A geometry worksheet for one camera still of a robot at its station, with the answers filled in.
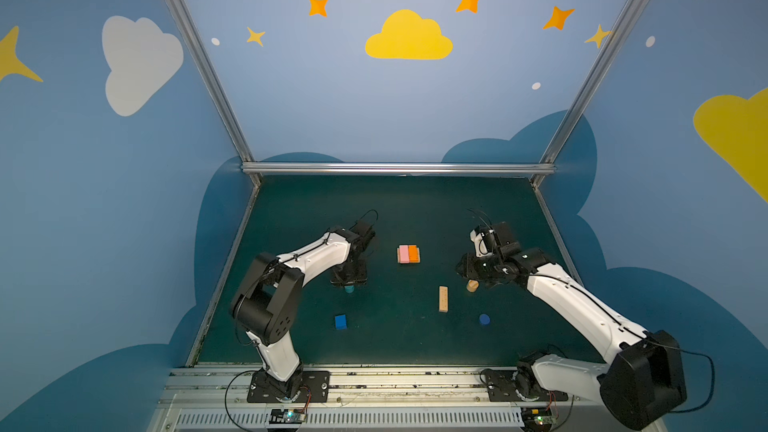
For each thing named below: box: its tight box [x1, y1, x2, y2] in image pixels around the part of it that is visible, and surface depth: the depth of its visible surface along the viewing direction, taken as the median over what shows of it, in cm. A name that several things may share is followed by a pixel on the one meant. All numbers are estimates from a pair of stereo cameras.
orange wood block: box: [408, 245, 419, 263], surface depth 100 cm
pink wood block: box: [399, 245, 410, 264], surface depth 99 cm
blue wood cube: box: [335, 314, 347, 330], surface depth 85 cm
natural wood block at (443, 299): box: [439, 286, 449, 313], surface depth 90 cm
